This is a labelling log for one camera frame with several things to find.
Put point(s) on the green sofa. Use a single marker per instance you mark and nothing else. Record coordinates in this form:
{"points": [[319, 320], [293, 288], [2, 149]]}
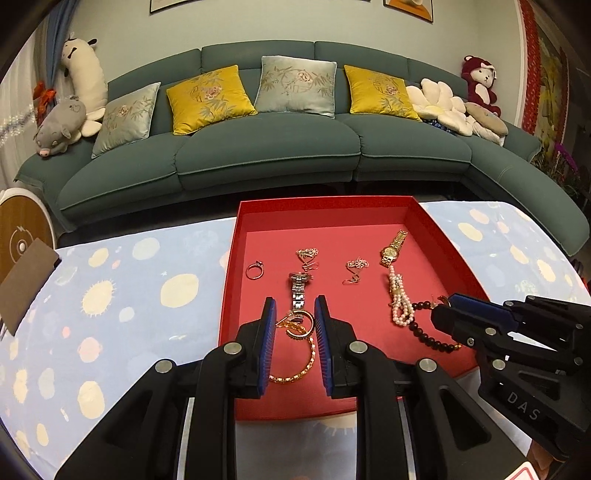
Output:
{"points": [[277, 157]]}

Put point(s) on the blue spotted tablecloth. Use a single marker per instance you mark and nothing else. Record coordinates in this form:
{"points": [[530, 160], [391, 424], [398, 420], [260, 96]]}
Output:
{"points": [[138, 314]]}

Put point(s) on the white flower cushion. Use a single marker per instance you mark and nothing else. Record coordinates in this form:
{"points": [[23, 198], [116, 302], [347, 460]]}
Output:
{"points": [[438, 106]]}

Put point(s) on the red monkey plush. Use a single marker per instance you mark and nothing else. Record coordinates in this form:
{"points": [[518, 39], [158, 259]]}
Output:
{"points": [[482, 81]]}

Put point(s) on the pink flower plant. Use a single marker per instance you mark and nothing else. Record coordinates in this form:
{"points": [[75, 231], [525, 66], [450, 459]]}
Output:
{"points": [[561, 170]]}

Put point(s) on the red curtain bow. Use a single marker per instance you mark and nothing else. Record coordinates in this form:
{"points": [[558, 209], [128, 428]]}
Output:
{"points": [[45, 97]]}

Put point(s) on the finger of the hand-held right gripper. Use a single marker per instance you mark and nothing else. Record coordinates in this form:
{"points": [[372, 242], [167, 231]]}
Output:
{"points": [[466, 327], [480, 307]]}

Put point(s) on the orange wall picture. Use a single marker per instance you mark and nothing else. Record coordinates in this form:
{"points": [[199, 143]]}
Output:
{"points": [[408, 8]]}

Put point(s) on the flower drop earring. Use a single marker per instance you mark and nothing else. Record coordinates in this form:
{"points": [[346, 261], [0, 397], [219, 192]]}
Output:
{"points": [[358, 264], [308, 253]]}

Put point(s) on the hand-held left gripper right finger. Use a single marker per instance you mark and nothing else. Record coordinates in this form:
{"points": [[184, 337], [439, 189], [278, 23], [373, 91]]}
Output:
{"points": [[323, 350]]}

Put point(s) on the brown cardboard sheet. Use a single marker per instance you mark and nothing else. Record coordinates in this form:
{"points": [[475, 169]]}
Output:
{"points": [[25, 281]]}

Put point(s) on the silver wristwatch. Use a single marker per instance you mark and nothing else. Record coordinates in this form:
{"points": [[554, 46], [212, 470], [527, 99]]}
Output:
{"points": [[299, 290]]}

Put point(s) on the curtain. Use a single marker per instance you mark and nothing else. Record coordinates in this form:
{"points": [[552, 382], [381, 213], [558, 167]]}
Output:
{"points": [[27, 69]]}

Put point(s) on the grey pig plush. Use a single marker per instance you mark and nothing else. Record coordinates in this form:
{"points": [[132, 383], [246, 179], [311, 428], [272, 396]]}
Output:
{"points": [[60, 127]]}

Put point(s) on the gold hoop earring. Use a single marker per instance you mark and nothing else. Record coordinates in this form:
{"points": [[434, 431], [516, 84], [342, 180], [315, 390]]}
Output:
{"points": [[282, 323], [305, 328]]}

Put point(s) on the grey embroidered pillow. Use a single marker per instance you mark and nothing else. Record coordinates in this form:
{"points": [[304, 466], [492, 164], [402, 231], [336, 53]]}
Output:
{"points": [[124, 120], [295, 85]]}

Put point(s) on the red framed wall poster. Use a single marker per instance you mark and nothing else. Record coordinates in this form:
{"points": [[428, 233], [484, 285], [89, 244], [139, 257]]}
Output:
{"points": [[545, 74]]}

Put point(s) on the brown mushroom cushion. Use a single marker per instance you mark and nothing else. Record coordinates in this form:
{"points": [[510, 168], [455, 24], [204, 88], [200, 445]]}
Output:
{"points": [[487, 122]]}

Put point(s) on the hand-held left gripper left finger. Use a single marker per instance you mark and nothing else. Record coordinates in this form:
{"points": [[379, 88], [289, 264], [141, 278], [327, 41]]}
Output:
{"points": [[269, 346]]}

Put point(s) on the white llama plush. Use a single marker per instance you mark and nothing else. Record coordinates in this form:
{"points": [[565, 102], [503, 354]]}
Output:
{"points": [[85, 74]]}

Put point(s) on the round white wooden device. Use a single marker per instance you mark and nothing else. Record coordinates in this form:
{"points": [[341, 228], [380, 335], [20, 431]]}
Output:
{"points": [[23, 221]]}

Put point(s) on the yellow embroidered pillow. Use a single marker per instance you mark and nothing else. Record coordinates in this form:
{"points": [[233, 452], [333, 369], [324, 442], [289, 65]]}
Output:
{"points": [[207, 99], [381, 92]]}

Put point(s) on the gold wristwatch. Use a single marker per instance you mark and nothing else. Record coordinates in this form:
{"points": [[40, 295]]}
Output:
{"points": [[390, 253]]}

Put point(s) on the red cardboard box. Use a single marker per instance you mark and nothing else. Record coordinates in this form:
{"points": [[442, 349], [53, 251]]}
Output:
{"points": [[364, 314]]}

